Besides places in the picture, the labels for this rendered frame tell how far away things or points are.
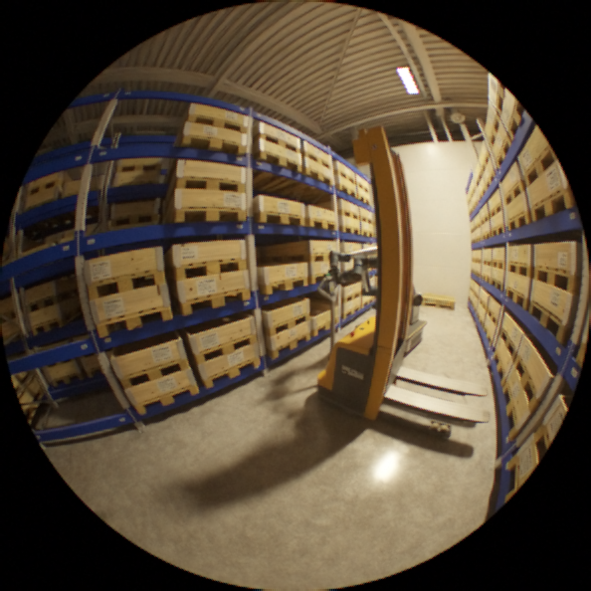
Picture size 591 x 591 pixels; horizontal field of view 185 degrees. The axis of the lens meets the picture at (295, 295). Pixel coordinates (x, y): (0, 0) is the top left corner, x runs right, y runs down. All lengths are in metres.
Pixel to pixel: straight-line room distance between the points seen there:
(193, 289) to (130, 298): 0.63
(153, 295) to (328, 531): 2.33
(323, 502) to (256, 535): 0.56
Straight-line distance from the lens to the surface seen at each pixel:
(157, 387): 2.13
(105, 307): 1.89
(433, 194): 7.51
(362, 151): 1.62
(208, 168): 2.16
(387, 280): 1.37
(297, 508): 1.67
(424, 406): 1.90
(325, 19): 6.63
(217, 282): 1.93
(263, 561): 1.68
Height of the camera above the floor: 1.64
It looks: 13 degrees down
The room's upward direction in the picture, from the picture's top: 3 degrees counter-clockwise
